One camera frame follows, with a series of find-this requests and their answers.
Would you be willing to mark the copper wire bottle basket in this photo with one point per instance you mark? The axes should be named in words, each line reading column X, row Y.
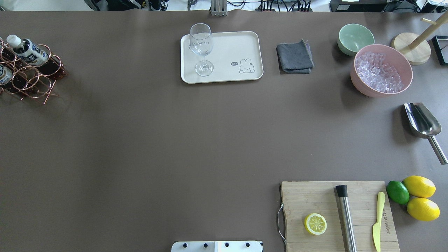
column 36, row 83

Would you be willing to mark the yellow plastic knife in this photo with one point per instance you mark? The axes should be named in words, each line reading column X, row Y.
column 376, row 228

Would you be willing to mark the steel ice scoop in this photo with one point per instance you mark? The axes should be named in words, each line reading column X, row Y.
column 424, row 125

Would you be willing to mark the green lime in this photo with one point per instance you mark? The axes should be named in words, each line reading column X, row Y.
column 398, row 192

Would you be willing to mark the green empty bowl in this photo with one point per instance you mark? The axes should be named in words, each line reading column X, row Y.
column 353, row 37

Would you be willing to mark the clear wine glass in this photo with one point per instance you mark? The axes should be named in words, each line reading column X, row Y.
column 201, row 43

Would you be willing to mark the tea bottle white cap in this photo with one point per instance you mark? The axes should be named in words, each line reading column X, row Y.
column 28, row 51

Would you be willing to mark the yellow lemon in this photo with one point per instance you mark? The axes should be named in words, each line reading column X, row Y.
column 423, row 209
column 419, row 186

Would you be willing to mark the upper yellow lemon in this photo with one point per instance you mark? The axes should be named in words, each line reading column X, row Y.
column 419, row 186

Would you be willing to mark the steel muddler black tip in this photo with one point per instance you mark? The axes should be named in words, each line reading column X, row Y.
column 348, row 229

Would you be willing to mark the wooden cup tree stand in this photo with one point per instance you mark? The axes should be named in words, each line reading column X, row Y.
column 414, row 47

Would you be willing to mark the half lemon slice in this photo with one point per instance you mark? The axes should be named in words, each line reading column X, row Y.
column 315, row 224

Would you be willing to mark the grey folded cloth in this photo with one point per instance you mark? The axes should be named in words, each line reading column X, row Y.
column 295, row 57

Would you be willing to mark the bamboo cutting board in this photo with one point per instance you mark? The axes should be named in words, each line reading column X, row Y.
column 303, row 198

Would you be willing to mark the lower yellow lemon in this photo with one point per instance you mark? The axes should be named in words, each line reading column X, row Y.
column 423, row 209

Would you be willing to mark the pink bowl of ice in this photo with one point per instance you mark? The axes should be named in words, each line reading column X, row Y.
column 380, row 71

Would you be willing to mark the white rabbit tray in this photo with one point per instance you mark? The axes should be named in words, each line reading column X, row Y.
column 236, row 57

